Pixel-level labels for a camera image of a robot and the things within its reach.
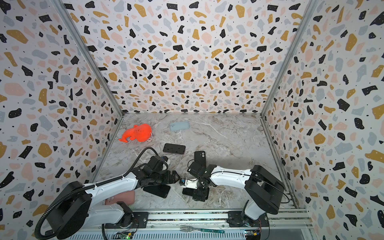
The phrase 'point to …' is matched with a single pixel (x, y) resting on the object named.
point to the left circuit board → (123, 235)
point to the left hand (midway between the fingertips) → (175, 177)
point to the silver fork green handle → (188, 228)
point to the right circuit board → (251, 234)
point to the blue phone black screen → (188, 191)
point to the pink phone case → (127, 197)
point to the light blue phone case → (176, 126)
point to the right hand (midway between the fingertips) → (194, 188)
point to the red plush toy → (142, 132)
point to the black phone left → (161, 191)
